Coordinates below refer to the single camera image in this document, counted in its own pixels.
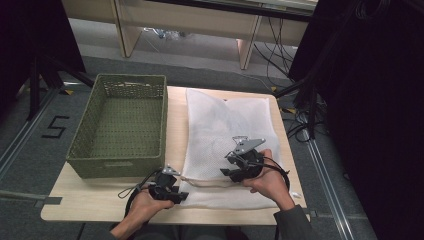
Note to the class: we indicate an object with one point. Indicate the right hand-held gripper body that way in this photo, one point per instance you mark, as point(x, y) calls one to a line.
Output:
point(250, 163)

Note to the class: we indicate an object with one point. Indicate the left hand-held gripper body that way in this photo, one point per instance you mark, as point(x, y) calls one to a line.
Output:
point(166, 181)

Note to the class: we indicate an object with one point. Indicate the white mesh laundry bag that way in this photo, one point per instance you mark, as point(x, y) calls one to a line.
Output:
point(216, 120)

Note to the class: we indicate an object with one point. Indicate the green woven basket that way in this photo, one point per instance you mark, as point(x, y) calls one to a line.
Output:
point(126, 126)

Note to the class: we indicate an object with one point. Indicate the person's left hand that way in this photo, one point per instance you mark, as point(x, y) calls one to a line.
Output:
point(146, 208)

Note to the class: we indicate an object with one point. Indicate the person's right hand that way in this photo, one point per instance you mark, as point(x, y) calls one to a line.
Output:
point(270, 186)

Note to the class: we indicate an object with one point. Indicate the person's dark clothing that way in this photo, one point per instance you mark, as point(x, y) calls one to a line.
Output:
point(200, 233)

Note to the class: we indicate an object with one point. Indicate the black metal stand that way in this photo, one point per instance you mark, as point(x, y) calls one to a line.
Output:
point(34, 86)
point(312, 110)

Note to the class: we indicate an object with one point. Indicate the clear plastic wrap bundle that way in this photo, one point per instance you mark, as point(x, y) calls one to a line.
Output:
point(166, 33)

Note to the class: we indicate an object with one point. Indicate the light wooden desk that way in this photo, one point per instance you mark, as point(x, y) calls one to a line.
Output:
point(186, 20)

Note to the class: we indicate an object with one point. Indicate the black curtain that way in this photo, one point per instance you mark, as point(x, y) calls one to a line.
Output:
point(383, 100)
point(26, 33)

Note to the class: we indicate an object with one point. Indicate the metal floor rail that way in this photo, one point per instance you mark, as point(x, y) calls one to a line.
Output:
point(328, 186)
point(23, 133)

